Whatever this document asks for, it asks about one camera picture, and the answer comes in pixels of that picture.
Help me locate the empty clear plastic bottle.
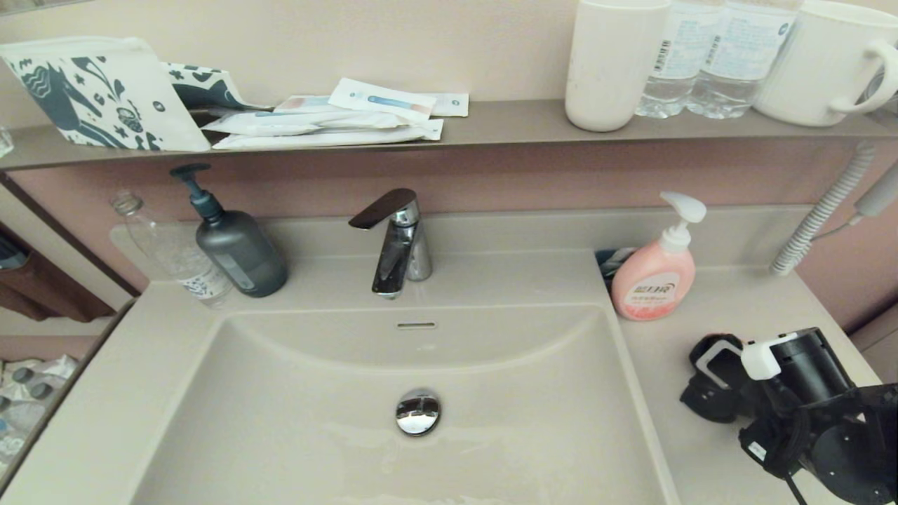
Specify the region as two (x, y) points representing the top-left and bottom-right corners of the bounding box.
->
(109, 191), (236, 308)

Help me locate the brown wall shelf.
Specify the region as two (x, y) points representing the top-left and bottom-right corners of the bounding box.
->
(0, 98), (898, 173)

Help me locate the chrome faucet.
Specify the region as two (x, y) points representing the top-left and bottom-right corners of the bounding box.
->
(348, 188), (433, 301)

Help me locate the white coiled cord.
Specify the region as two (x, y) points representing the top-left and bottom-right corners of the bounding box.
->
(768, 144), (878, 276)

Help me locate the white ribbed mug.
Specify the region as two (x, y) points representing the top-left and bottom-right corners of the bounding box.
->
(753, 0), (898, 127)

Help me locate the white hair dryer handset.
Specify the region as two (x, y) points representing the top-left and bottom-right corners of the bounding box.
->
(807, 161), (898, 243)

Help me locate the chrome drain stopper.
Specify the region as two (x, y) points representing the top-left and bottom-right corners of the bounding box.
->
(395, 389), (441, 437)

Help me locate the pink soap pump bottle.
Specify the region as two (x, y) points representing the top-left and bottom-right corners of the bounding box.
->
(610, 191), (707, 322)

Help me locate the clear labelled water bottle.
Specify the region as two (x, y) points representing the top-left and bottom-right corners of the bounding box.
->
(635, 0), (723, 119)
(686, 0), (800, 119)

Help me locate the shrink-wrapped water bottle pack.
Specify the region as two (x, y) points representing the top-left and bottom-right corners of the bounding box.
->
(0, 354), (81, 467)

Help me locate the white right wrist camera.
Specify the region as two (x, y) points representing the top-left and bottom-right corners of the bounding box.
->
(740, 332), (800, 382)

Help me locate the small white sachet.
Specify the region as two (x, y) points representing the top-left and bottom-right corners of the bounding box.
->
(421, 92), (469, 117)

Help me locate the long white sachet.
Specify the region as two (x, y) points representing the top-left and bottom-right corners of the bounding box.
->
(200, 109), (408, 136)
(210, 119), (444, 151)

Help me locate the beige sink basin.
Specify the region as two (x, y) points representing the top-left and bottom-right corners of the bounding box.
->
(130, 303), (680, 505)

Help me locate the white tumbler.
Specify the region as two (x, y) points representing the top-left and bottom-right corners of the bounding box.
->
(563, 0), (671, 133)

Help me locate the large white patterned pouch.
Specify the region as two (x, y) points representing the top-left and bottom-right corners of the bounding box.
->
(0, 36), (211, 153)

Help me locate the dark packet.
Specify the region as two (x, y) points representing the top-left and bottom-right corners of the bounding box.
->
(595, 245), (639, 292)

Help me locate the pale pink sachet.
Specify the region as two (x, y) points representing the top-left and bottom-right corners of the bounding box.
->
(272, 95), (337, 114)

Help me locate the white toothbrush packet blue print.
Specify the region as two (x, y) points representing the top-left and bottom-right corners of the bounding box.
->
(328, 77), (436, 123)

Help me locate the dark grey pump bottle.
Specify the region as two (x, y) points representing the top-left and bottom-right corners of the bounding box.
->
(168, 163), (289, 298)

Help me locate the small white patterned pouch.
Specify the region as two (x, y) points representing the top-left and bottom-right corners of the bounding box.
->
(160, 62), (271, 113)

